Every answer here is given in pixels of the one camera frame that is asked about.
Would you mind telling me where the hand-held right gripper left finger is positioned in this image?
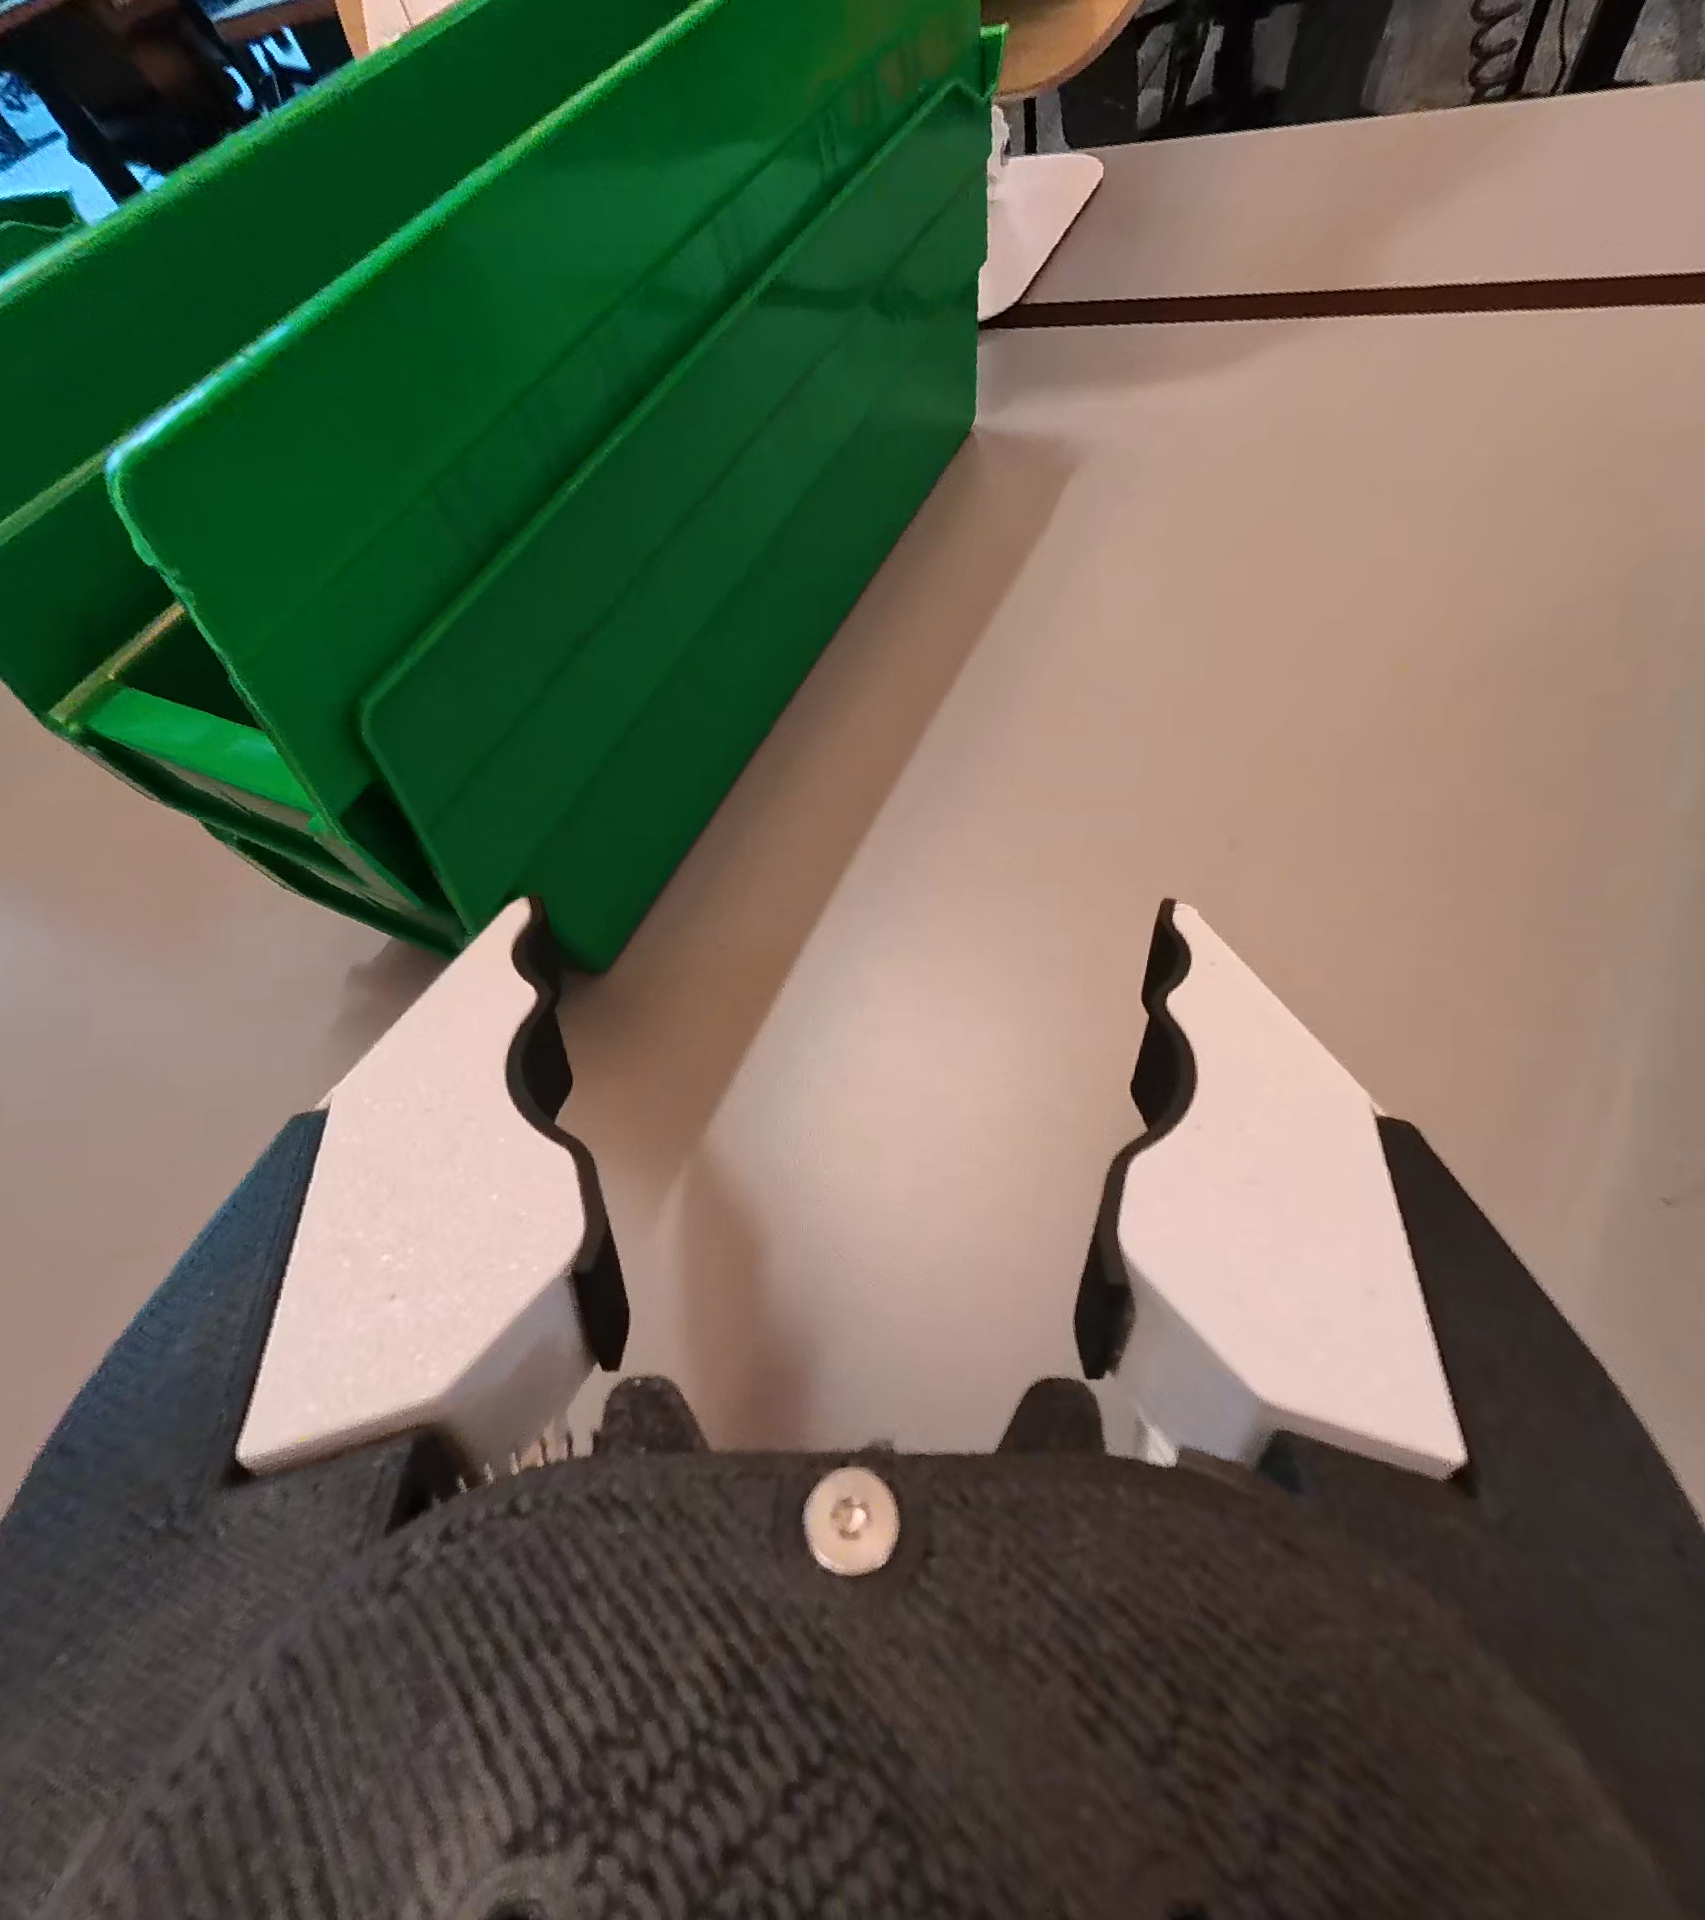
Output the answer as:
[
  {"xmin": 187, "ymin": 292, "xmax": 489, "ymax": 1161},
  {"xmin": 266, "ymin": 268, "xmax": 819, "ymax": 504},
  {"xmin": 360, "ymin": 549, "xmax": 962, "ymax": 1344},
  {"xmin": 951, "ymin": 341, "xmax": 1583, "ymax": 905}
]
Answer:
[{"xmin": 234, "ymin": 895, "xmax": 634, "ymax": 1483}]

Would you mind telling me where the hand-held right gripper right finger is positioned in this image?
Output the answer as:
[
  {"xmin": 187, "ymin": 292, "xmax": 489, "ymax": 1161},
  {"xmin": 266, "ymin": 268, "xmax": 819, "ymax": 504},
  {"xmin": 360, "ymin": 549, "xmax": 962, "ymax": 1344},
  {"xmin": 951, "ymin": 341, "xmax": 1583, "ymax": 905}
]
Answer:
[{"xmin": 1072, "ymin": 895, "xmax": 1472, "ymax": 1481}]

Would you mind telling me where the grey desk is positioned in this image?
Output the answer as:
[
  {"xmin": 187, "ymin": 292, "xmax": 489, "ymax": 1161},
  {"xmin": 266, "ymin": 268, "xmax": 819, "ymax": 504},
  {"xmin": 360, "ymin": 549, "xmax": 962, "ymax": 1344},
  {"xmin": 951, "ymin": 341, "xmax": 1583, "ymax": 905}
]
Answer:
[{"xmin": 0, "ymin": 67, "xmax": 1705, "ymax": 1775}]

